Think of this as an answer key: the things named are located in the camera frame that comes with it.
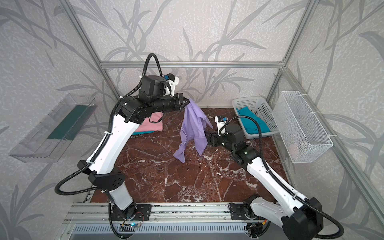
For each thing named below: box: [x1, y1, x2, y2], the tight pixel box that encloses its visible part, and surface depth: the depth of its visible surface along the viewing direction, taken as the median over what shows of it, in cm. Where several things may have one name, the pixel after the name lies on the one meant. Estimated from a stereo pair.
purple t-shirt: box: [173, 99, 214, 163], surface depth 74 cm
